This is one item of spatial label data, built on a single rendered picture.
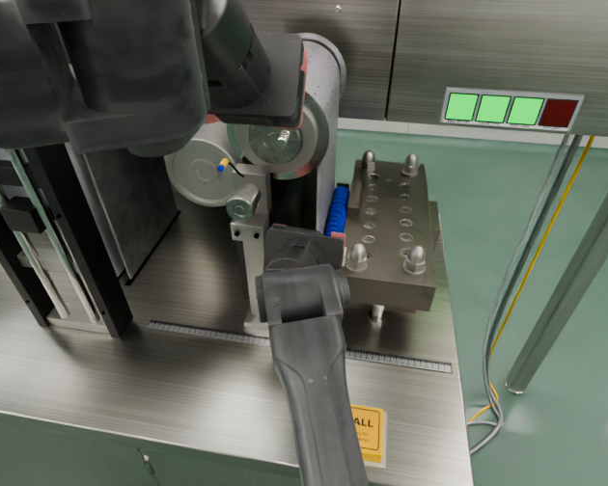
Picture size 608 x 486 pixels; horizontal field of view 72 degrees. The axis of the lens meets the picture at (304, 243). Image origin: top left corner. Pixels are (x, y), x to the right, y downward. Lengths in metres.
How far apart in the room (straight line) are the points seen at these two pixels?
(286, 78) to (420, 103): 0.60
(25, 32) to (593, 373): 2.11
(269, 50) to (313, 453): 0.31
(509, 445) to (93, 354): 1.44
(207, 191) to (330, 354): 0.42
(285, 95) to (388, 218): 0.51
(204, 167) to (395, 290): 0.36
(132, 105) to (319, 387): 0.24
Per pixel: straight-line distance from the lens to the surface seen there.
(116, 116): 0.21
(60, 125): 0.22
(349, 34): 0.89
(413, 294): 0.71
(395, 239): 0.77
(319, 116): 0.59
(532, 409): 1.93
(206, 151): 0.66
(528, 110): 0.96
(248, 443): 0.68
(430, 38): 0.89
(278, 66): 0.36
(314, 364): 0.35
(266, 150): 0.60
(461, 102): 0.92
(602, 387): 2.13
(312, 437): 0.34
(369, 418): 0.67
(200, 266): 0.92
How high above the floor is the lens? 1.51
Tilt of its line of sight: 40 degrees down
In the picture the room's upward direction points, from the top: straight up
